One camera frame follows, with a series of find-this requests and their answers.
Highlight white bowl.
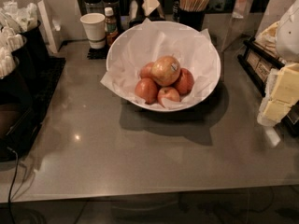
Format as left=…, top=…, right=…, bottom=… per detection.
left=106, top=21, right=221, bottom=113

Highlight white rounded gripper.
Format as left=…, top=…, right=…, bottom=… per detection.
left=255, top=0, right=299, bottom=127

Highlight red apple front middle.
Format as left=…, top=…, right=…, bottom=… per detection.
left=157, top=87, right=180, bottom=106

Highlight black napkin holder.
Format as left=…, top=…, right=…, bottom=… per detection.
left=129, top=0, right=165, bottom=27

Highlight small glass sauce bottle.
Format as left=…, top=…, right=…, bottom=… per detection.
left=105, top=7, right=119, bottom=47

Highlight white paper cup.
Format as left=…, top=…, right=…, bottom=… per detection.
left=80, top=13, right=106, bottom=49

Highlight red apple right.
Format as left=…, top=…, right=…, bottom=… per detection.
left=173, top=68, right=194, bottom=95

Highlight red apple front left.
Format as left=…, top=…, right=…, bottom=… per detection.
left=135, top=77, right=158, bottom=104

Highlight black condiment packet rack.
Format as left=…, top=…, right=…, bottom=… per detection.
left=237, top=37, right=299, bottom=136

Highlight white paper liner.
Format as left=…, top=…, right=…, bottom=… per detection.
left=100, top=18, right=213, bottom=110

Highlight black cable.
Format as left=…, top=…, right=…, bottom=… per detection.
left=6, top=147, right=21, bottom=224

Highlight red apple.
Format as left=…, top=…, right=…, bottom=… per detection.
left=157, top=87, right=180, bottom=106
left=173, top=68, right=194, bottom=95
left=139, top=62, right=154, bottom=78
left=135, top=77, right=158, bottom=104

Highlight black cutlery holder bins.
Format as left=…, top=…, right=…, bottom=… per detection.
left=0, top=0, right=50, bottom=161

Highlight large top apple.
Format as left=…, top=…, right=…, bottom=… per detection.
left=151, top=55, right=180, bottom=87

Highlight red apple back left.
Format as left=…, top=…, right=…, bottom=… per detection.
left=139, top=62, right=154, bottom=78

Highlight black coaster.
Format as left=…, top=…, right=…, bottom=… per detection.
left=87, top=47, right=108, bottom=60

